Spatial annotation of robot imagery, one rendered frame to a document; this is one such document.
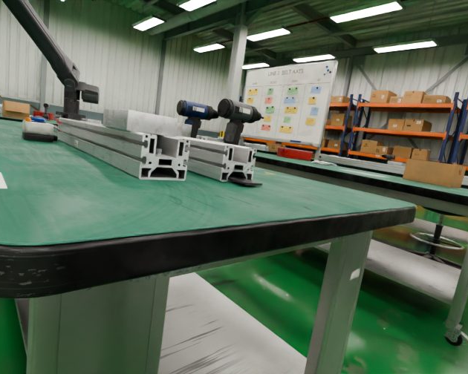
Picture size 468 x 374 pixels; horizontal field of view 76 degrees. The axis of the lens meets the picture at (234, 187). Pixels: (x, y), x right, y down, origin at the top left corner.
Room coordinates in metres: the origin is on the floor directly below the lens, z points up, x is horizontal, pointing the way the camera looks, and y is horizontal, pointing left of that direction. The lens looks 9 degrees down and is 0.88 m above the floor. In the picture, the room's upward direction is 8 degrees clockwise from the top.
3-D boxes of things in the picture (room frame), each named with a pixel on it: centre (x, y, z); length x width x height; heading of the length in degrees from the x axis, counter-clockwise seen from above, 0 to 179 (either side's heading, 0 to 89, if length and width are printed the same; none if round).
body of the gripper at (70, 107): (1.22, 0.70, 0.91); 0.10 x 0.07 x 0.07; 131
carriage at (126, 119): (0.69, 0.24, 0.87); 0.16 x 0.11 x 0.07; 41
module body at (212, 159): (1.00, 0.26, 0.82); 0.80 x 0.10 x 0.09; 41
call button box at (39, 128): (1.01, 0.68, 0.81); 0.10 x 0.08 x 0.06; 131
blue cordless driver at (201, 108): (1.21, 0.17, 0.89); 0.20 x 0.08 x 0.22; 125
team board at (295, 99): (4.20, -0.48, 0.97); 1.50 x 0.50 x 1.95; 42
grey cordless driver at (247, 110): (1.00, 0.00, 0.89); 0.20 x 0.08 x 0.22; 136
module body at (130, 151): (0.88, 0.40, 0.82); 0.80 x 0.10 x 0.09; 41
